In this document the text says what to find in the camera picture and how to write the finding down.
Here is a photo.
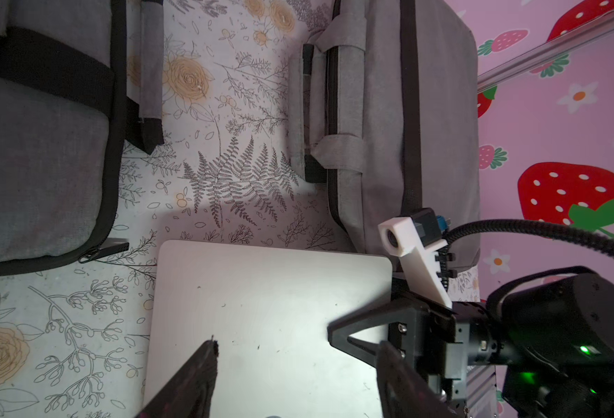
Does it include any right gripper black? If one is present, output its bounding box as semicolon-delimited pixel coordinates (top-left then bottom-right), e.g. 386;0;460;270
327;284;500;417

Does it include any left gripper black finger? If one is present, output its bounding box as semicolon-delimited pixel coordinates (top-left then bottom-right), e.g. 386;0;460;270
136;340;219;418

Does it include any silver laptop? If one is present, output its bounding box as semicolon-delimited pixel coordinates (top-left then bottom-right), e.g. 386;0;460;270
144;240;392;417

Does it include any grey laptop bag black strap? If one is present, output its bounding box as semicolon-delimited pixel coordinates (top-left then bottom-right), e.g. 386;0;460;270
285;0;481;273

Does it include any grey zippered laptop sleeve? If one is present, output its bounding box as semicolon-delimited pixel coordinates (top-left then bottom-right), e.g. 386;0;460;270
0;1;164;276

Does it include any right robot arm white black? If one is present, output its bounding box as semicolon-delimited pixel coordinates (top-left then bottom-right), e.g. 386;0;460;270
328;209;614;417

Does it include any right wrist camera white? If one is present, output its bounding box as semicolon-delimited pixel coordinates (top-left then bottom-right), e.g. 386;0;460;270
378;208;452;308

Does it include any right rear aluminium post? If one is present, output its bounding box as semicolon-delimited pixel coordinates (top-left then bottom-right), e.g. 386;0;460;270
478;10;614;93

